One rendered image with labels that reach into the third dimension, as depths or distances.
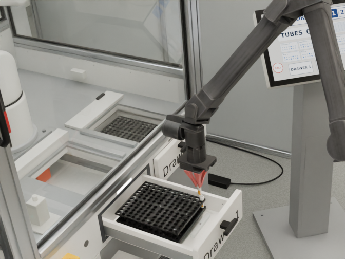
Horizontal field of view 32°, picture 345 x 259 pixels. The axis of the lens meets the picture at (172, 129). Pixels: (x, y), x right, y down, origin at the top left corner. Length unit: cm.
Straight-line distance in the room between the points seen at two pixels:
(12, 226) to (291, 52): 133
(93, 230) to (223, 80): 59
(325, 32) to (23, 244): 92
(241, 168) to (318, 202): 75
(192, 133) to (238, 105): 189
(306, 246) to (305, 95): 80
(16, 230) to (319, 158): 158
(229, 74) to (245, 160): 198
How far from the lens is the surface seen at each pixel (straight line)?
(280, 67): 236
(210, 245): 173
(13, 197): 149
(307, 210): 290
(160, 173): 204
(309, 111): 259
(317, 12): 153
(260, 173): 347
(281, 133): 353
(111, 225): 184
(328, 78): 151
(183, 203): 186
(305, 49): 240
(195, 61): 214
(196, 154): 172
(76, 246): 177
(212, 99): 165
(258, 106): 350
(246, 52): 160
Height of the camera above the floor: 207
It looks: 32 degrees down
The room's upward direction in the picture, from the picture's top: 5 degrees counter-clockwise
